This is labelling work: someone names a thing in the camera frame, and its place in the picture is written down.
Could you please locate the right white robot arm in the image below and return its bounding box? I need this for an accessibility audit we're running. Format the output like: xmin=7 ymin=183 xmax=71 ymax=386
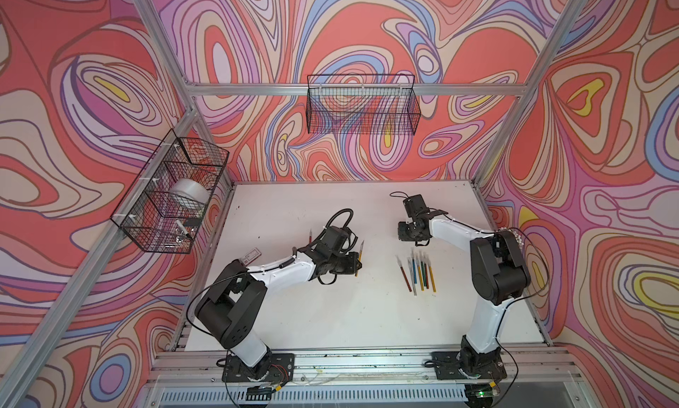
xmin=398 ymin=194 xmax=532 ymax=377

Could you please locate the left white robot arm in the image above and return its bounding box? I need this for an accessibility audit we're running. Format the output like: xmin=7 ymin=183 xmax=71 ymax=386
xmin=191 ymin=226 xmax=362 ymax=371

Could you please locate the green carving knife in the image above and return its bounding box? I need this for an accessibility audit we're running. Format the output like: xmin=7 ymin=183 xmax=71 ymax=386
xmin=419 ymin=252 xmax=429 ymax=290

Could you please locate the silver tape roll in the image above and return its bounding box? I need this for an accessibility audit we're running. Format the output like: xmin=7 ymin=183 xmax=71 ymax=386
xmin=169 ymin=178 xmax=210 ymax=211

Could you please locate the back black wire basket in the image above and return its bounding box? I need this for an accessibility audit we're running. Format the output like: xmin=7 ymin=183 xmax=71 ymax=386
xmin=306 ymin=72 xmax=421 ymax=136

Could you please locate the black wire basket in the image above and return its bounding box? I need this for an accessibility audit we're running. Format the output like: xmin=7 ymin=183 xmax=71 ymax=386
xmin=111 ymin=130 xmax=230 ymax=254
xmin=306 ymin=72 xmax=421 ymax=136

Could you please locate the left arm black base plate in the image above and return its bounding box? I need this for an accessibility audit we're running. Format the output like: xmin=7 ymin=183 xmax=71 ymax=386
xmin=217 ymin=352 xmax=295 ymax=384

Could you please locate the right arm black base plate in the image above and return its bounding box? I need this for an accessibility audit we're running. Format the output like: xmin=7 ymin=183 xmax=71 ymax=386
xmin=428 ymin=348 xmax=507 ymax=381

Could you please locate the left black wire basket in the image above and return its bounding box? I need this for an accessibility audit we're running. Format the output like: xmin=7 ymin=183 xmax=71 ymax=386
xmin=111 ymin=130 xmax=230 ymax=254

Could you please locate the aluminium frame corner post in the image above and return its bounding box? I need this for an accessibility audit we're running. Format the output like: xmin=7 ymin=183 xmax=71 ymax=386
xmin=124 ymin=0 xmax=237 ymax=189

